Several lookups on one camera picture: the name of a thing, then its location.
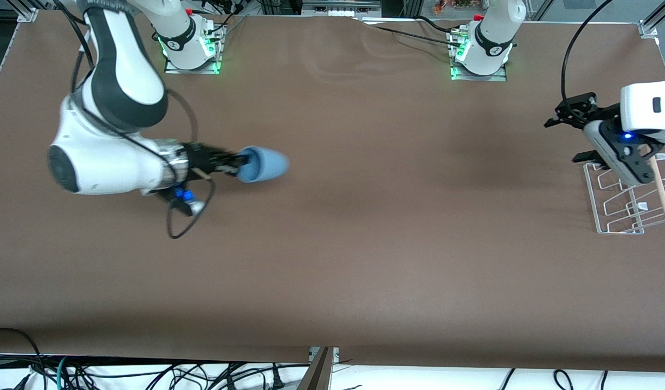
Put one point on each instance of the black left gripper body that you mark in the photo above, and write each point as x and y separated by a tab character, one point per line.
596	115

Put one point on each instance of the white power strip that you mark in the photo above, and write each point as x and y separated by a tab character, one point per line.
340	12

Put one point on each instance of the aluminium frame post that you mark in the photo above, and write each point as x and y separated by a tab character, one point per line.
27	12
654	21

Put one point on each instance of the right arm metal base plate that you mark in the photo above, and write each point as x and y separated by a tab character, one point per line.
194	70

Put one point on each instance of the light blue cup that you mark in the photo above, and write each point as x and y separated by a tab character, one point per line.
270	165

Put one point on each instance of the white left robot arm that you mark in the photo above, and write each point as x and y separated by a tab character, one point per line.
495	32

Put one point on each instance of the orange flower decoration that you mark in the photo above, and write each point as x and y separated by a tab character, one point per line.
457	4

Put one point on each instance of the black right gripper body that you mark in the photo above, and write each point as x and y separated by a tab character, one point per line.
203	158

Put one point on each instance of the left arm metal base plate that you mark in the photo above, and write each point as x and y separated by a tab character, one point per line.
481	77

